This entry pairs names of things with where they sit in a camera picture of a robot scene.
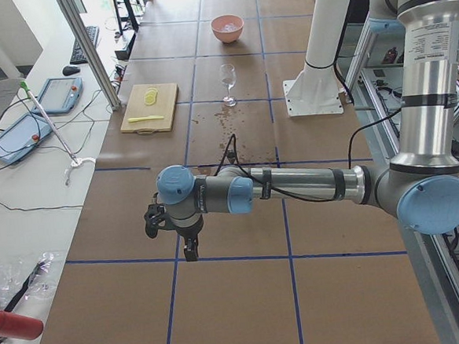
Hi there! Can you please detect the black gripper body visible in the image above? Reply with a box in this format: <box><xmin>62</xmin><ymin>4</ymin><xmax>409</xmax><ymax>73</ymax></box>
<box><xmin>171</xmin><ymin>217</ymin><xmax>204</xmax><ymax>240</ymax></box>

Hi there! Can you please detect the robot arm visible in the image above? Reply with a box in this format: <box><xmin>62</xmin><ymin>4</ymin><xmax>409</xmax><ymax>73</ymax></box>
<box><xmin>145</xmin><ymin>0</ymin><xmax>459</xmax><ymax>262</ymax></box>

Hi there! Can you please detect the clear wine glass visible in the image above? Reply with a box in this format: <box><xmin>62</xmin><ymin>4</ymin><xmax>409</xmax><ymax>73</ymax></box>
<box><xmin>219</xmin><ymin>64</ymin><xmax>237</xmax><ymax>107</ymax></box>

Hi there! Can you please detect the pile of ice cubes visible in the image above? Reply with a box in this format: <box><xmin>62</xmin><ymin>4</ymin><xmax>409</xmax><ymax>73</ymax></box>
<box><xmin>219</xmin><ymin>21</ymin><xmax>239</xmax><ymax>33</ymax></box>

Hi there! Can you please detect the yellow plastic knife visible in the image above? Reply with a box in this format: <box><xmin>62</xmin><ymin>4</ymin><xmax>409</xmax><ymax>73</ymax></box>
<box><xmin>127</xmin><ymin>115</ymin><xmax>165</xmax><ymax>123</ymax></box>

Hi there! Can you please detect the bamboo cutting board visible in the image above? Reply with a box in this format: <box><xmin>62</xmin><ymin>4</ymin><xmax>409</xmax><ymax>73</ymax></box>
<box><xmin>120</xmin><ymin>83</ymin><xmax>178</xmax><ymax>134</ymax></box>

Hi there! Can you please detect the metal rod stand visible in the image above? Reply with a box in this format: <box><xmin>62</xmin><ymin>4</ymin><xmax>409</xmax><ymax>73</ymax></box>
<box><xmin>20</xmin><ymin>81</ymin><xmax>96</xmax><ymax>186</ymax></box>

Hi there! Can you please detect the lemon slice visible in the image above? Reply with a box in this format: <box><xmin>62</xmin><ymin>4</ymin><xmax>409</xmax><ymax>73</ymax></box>
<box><xmin>147</xmin><ymin>87</ymin><xmax>159</xmax><ymax>94</ymax></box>
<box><xmin>144</xmin><ymin>96</ymin><xmax>156</xmax><ymax>106</ymax></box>
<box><xmin>144</xmin><ymin>93</ymin><xmax>157</xmax><ymax>102</ymax></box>
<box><xmin>145</xmin><ymin>88</ymin><xmax>159</xmax><ymax>97</ymax></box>

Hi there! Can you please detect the clear plastic bag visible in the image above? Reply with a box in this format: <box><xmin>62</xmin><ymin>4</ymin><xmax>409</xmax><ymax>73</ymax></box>
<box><xmin>0</xmin><ymin>251</ymin><xmax>67</xmax><ymax>309</ymax></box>

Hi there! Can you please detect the blue teach pendant far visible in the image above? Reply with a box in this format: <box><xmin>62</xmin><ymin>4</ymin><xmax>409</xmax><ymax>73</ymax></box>
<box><xmin>36</xmin><ymin>76</ymin><xmax>83</xmax><ymax>115</ymax></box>

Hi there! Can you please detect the blue teach pendant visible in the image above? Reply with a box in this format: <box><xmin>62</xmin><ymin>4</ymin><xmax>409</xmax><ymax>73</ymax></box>
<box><xmin>0</xmin><ymin>113</ymin><xmax>52</xmax><ymax>166</ymax></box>
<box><xmin>36</xmin><ymin>76</ymin><xmax>83</xmax><ymax>115</ymax></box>

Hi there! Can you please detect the blue teach pendant near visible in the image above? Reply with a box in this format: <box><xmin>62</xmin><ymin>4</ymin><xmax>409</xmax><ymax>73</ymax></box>
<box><xmin>0</xmin><ymin>113</ymin><xmax>52</xmax><ymax>166</ymax></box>

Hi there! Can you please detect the red bottle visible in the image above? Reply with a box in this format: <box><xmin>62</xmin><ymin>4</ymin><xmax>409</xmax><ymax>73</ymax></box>
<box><xmin>0</xmin><ymin>310</ymin><xmax>44</xmax><ymax>340</ymax></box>

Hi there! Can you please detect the black computer mouse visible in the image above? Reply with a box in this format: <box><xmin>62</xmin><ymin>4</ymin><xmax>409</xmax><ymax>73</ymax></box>
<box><xmin>62</xmin><ymin>65</ymin><xmax>81</xmax><ymax>76</ymax></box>

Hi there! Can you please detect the pink bowl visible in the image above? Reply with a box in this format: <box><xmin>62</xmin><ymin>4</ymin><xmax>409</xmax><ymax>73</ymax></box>
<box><xmin>211</xmin><ymin>14</ymin><xmax>244</xmax><ymax>44</ymax></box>

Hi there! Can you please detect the black keyboard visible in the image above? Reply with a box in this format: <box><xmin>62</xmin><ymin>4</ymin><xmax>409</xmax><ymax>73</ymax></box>
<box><xmin>67</xmin><ymin>24</ymin><xmax>103</xmax><ymax>66</ymax></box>

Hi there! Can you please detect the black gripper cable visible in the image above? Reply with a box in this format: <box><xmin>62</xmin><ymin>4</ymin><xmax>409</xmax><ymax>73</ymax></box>
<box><xmin>211</xmin><ymin>107</ymin><xmax>408</xmax><ymax>210</ymax></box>

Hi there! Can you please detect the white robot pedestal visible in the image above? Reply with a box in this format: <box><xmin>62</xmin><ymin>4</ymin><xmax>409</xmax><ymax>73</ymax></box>
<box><xmin>283</xmin><ymin>0</ymin><xmax>351</xmax><ymax>119</ymax></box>

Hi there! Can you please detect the aluminium frame post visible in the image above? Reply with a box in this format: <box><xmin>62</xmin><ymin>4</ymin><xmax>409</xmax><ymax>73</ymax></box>
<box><xmin>56</xmin><ymin>0</ymin><xmax>122</xmax><ymax>111</ymax></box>

